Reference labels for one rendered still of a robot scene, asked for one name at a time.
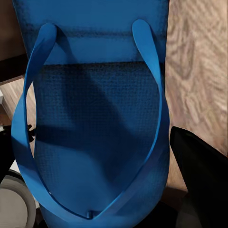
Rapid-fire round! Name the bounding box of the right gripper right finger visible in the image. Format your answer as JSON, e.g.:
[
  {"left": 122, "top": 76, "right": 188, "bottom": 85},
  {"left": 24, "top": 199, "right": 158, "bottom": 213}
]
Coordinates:
[{"left": 170, "top": 126, "right": 228, "bottom": 228}]

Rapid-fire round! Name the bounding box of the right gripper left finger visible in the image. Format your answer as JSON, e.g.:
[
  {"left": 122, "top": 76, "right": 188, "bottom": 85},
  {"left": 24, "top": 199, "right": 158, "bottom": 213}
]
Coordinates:
[{"left": 0, "top": 129, "right": 15, "bottom": 183}]

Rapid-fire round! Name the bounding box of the sandal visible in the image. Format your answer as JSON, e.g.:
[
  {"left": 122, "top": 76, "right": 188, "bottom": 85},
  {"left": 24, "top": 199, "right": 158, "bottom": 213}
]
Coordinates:
[{"left": 11, "top": 0, "right": 170, "bottom": 228}]

